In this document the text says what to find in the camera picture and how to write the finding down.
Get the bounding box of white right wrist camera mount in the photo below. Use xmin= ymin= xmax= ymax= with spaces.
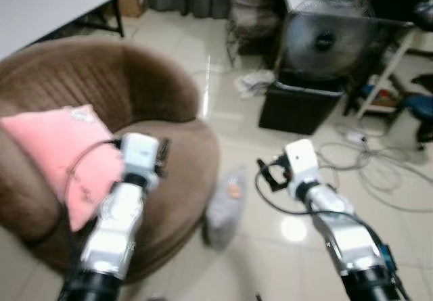
xmin=284 ymin=139 xmax=320 ymax=199

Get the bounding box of white crumpled cloth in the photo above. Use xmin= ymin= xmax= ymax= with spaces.
xmin=235 ymin=70 xmax=276 ymax=99

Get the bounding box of pink pillow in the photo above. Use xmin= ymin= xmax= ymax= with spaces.
xmin=0 ymin=105 xmax=126 ymax=233

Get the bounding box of black box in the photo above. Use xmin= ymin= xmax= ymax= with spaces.
xmin=258 ymin=78 xmax=346 ymax=136

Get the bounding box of blue round stool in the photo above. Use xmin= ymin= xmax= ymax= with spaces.
xmin=405 ymin=95 xmax=433 ymax=143

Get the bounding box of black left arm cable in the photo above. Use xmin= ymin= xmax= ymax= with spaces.
xmin=62 ymin=137 xmax=126 ymax=261

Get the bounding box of white power strip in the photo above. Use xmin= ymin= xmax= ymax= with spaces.
xmin=345 ymin=132 xmax=369 ymax=145

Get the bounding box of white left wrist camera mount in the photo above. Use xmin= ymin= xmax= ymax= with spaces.
xmin=120 ymin=133 xmax=161 ymax=179

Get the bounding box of grey round floor fan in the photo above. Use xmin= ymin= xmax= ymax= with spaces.
xmin=281 ymin=0 xmax=376 ymax=85

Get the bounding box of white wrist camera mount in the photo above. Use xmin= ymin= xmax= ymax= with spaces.
xmin=120 ymin=133 xmax=161 ymax=179
xmin=284 ymin=139 xmax=320 ymax=199

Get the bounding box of grey pillow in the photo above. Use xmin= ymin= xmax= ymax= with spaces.
xmin=203 ymin=168 xmax=248 ymax=251

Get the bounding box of brown fabric heap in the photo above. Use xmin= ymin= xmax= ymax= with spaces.
xmin=227 ymin=0 xmax=285 ymax=55

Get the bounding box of white floor cable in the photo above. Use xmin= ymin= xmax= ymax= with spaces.
xmin=318 ymin=122 xmax=433 ymax=214

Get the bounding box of brown round sofa chair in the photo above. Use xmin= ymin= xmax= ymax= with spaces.
xmin=0 ymin=36 xmax=221 ymax=281

